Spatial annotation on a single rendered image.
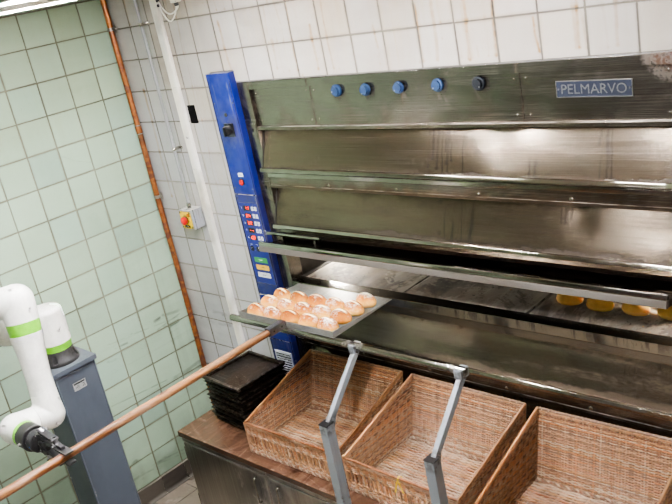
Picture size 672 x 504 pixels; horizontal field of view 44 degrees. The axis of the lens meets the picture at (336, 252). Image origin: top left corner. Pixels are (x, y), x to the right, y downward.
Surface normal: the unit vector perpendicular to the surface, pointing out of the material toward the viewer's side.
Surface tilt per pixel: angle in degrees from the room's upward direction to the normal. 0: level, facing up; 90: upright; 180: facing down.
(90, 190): 90
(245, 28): 90
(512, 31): 90
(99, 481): 90
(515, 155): 69
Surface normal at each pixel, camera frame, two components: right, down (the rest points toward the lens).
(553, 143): -0.68, 0.02
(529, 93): -0.65, 0.40
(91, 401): 0.73, 0.09
